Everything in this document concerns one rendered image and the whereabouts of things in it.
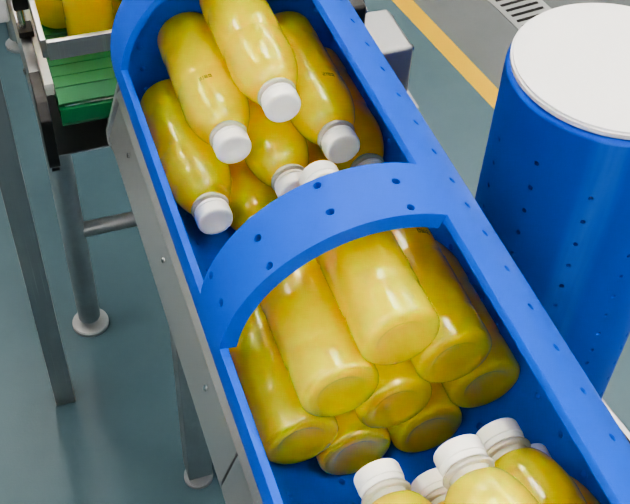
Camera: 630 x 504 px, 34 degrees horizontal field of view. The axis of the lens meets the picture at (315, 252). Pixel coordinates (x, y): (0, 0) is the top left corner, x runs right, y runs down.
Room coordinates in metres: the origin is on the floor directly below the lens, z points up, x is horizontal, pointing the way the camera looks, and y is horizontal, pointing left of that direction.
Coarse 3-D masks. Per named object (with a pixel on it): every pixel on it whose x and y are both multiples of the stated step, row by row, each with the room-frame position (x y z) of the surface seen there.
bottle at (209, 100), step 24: (168, 24) 0.97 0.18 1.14; (192, 24) 0.96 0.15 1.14; (168, 48) 0.94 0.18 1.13; (192, 48) 0.92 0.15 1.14; (216, 48) 0.92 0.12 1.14; (168, 72) 0.91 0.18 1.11; (192, 72) 0.88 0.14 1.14; (216, 72) 0.88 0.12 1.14; (192, 96) 0.85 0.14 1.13; (216, 96) 0.84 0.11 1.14; (240, 96) 0.85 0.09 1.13; (192, 120) 0.83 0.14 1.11; (216, 120) 0.82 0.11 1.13; (240, 120) 0.83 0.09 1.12
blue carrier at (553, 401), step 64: (128, 0) 0.96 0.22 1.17; (192, 0) 0.99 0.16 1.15; (320, 0) 0.91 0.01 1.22; (128, 64) 0.91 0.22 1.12; (384, 64) 0.84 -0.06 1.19; (384, 128) 0.90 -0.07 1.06; (320, 192) 0.61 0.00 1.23; (384, 192) 0.61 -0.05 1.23; (448, 192) 0.64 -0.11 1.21; (192, 256) 0.64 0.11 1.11; (256, 256) 0.57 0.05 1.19; (512, 320) 0.50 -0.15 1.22; (576, 384) 0.45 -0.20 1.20; (256, 448) 0.44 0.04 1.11; (576, 448) 0.48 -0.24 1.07
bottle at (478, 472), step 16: (464, 464) 0.39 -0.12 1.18; (480, 464) 0.40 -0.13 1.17; (448, 480) 0.39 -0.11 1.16; (464, 480) 0.38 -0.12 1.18; (480, 480) 0.38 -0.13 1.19; (496, 480) 0.37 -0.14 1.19; (512, 480) 0.38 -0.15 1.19; (448, 496) 0.37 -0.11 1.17; (464, 496) 0.36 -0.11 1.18; (480, 496) 0.36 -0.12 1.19; (496, 496) 0.36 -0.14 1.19; (512, 496) 0.36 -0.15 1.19; (528, 496) 0.37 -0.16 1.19
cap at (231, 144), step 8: (224, 128) 0.81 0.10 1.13; (232, 128) 0.81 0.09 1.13; (240, 128) 0.81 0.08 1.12; (216, 136) 0.80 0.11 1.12; (224, 136) 0.79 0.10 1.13; (232, 136) 0.79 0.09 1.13; (240, 136) 0.80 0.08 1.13; (248, 136) 0.81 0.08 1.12; (216, 144) 0.79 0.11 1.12; (224, 144) 0.79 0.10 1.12; (232, 144) 0.79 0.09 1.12; (240, 144) 0.80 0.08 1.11; (248, 144) 0.80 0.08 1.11; (216, 152) 0.79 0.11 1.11; (224, 152) 0.79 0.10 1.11; (232, 152) 0.79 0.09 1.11; (240, 152) 0.80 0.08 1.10; (248, 152) 0.80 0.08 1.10; (224, 160) 0.79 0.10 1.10; (232, 160) 0.79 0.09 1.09; (240, 160) 0.80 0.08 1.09
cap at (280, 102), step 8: (272, 88) 0.81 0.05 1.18; (280, 88) 0.81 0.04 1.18; (288, 88) 0.82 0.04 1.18; (264, 96) 0.81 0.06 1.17; (272, 96) 0.80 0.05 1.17; (280, 96) 0.80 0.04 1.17; (288, 96) 0.81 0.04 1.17; (296, 96) 0.81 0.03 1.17; (264, 104) 0.80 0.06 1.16; (272, 104) 0.80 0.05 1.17; (280, 104) 0.81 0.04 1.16; (288, 104) 0.81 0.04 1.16; (296, 104) 0.81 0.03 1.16; (264, 112) 0.80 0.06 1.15; (272, 112) 0.80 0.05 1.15; (280, 112) 0.81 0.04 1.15; (288, 112) 0.81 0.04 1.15; (296, 112) 0.81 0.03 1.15; (272, 120) 0.80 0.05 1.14; (280, 120) 0.81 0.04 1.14
